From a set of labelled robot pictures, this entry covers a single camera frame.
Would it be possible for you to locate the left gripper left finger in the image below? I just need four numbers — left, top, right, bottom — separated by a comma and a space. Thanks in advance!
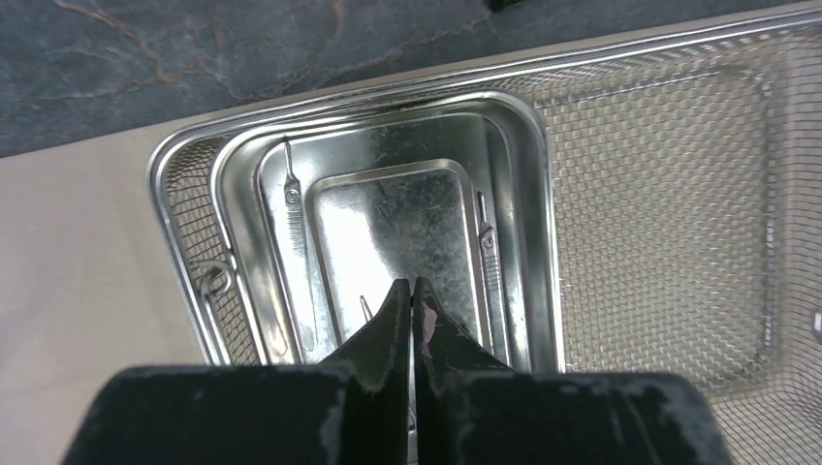
64, 279, 411, 464

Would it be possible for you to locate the wire mesh steel basket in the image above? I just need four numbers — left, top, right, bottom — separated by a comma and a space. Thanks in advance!
147, 4, 821, 464

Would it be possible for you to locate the stainless steel tray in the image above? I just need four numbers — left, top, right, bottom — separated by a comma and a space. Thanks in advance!
209, 90, 565, 372

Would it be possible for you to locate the beige cloth wrap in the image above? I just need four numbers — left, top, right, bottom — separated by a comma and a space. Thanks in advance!
1, 126, 203, 464

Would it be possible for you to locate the steel hemostat clamp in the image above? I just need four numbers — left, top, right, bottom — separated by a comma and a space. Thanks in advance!
359, 295, 373, 323

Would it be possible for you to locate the steel scalpel handle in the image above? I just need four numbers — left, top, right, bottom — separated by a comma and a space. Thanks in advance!
476, 191, 511, 364
283, 139, 318, 352

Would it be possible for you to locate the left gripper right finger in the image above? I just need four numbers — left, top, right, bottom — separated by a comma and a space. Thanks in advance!
412, 278, 732, 464

